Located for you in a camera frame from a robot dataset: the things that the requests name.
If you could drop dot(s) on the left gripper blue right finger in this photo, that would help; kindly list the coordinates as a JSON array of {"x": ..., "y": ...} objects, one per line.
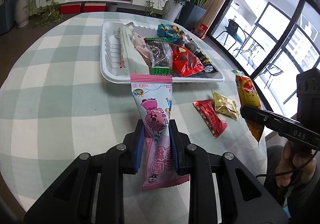
[{"x": 174, "y": 151}]

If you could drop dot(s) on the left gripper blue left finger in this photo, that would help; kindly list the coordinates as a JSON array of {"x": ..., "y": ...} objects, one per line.
[{"x": 139, "y": 149}]

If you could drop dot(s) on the small red candy packet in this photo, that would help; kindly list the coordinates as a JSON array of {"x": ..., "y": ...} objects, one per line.
[{"x": 206, "y": 109}]

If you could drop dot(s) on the pink cartoon snack packet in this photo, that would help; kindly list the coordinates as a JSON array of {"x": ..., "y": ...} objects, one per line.
[{"x": 153, "y": 97}]

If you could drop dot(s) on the gold foil snack packet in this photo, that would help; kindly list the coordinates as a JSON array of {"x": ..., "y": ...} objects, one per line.
[{"x": 225, "y": 106}]

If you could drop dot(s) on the orange snack packet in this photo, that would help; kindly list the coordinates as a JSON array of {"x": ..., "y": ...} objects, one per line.
[{"x": 248, "y": 96}]

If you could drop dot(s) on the large red snack bag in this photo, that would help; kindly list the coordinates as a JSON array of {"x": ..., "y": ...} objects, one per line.
[{"x": 185, "y": 63}]

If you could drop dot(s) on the black chocolate snack packet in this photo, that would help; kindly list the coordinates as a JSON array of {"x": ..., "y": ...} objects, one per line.
[{"x": 209, "y": 68}]

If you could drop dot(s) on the white pale snack bag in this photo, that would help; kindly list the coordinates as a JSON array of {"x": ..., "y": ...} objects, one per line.
[{"x": 131, "y": 62}]

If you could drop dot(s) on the clear green nut packet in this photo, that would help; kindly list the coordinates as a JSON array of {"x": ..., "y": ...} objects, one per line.
[{"x": 161, "y": 56}]

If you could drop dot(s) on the pale pink snack packet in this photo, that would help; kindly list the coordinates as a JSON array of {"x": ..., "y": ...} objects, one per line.
[{"x": 141, "y": 46}]

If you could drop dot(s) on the blue Tuc cracker packet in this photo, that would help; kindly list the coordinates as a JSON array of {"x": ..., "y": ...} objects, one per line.
[{"x": 173, "y": 33}]

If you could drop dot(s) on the person's right hand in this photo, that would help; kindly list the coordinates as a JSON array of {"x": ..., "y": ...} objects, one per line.
[{"x": 290, "y": 160}]

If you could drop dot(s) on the white plastic tray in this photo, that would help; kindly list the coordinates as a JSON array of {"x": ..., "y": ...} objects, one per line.
[{"x": 110, "y": 57}]

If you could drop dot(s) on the green checked tablecloth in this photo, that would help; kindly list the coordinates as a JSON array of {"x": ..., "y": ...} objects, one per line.
[{"x": 55, "y": 104}]

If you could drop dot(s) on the balcony glass table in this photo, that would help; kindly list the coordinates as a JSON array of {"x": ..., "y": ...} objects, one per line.
[{"x": 250, "y": 48}]

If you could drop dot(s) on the red bag on floor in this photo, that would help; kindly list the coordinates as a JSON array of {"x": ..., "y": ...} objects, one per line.
[{"x": 201, "y": 31}]

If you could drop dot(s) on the black balcony chair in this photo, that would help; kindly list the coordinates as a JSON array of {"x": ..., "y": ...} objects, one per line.
[{"x": 232, "y": 37}]

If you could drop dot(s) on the small grey pot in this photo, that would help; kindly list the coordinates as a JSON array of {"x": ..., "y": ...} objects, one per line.
[{"x": 112, "y": 7}]

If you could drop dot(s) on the red storage box right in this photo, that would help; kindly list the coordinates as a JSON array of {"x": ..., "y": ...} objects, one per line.
[{"x": 94, "y": 7}]

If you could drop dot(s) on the red storage box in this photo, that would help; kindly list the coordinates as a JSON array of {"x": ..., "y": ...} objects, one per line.
[
  {"x": 94, "y": 7},
  {"x": 74, "y": 8}
]

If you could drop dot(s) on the red storage box left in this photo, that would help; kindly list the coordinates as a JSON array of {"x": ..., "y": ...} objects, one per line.
[{"x": 74, "y": 8}]

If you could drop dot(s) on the trailing pothos plant left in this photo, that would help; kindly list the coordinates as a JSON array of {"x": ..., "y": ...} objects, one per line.
[{"x": 46, "y": 12}]

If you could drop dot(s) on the plant in white ribbed pot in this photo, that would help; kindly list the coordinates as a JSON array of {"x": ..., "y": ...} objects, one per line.
[{"x": 22, "y": 13}]

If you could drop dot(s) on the tall plant blue pot left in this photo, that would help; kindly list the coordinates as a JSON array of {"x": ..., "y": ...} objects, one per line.
[{"x": 7, "y": 6}]

